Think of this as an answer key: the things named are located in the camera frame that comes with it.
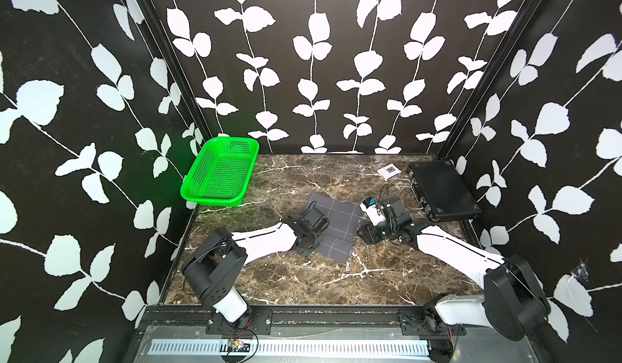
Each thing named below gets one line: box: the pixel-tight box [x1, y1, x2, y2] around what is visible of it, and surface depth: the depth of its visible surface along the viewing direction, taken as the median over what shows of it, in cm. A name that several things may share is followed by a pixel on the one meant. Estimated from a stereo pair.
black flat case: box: [407, 160, 482, 221], surface depth 103 cm
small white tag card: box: [376, 162, 402, 182], surface depth 116 cm
